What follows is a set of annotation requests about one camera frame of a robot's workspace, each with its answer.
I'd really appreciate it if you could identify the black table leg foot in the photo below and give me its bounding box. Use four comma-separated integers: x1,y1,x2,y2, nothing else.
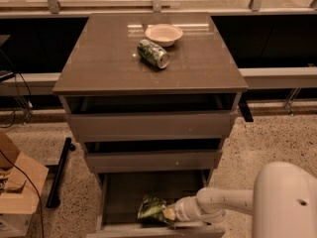
239,94,254,122

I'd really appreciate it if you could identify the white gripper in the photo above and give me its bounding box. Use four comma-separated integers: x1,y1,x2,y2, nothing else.
163,196,202,222

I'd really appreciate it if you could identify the green soda can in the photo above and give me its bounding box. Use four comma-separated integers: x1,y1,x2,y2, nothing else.
137,39,169,69

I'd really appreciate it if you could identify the white paper bowl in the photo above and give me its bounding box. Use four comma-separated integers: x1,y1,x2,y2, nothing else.
145,24,183,47

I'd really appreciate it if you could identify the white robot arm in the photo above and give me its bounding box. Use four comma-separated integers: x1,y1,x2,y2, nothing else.
163,162,317,238

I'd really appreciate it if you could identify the grey drawer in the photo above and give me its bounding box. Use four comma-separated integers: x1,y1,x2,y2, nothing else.
85,150,222,174
67,112,237,143
86,171,225,238

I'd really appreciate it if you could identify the grey drawer cabinet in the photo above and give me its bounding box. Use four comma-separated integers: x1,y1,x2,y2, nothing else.
53,13,247,238

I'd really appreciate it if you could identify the black metal bar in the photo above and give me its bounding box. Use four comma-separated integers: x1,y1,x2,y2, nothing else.
46,137,75,208

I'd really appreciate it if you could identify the brown cardboard box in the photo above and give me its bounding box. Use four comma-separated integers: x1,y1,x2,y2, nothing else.
0,132,49,238

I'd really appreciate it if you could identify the grey top drawer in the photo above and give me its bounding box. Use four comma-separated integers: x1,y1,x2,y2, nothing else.
67,112,237,143

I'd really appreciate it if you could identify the grey middle drawer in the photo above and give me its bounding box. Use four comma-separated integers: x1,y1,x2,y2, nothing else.
85,150,222,174

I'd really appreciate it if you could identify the grey bottom drawer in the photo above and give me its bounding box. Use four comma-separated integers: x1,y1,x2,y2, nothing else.
86,171,225,238

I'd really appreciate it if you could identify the black cable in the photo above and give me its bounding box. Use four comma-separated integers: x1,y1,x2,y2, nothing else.
0,148,46,238

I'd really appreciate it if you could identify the green jalapeno chip bag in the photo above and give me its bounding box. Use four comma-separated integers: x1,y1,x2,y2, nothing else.
137,194,176,224

